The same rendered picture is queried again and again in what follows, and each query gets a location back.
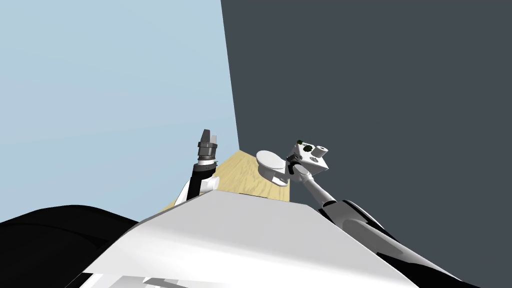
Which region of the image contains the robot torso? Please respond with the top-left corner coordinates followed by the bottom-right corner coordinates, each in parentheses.
top-left (78, 189), bottom-right (422, 288)

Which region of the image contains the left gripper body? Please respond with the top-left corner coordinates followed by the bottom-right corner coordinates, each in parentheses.
top-left (197, 139), bottom-right (219, 161)

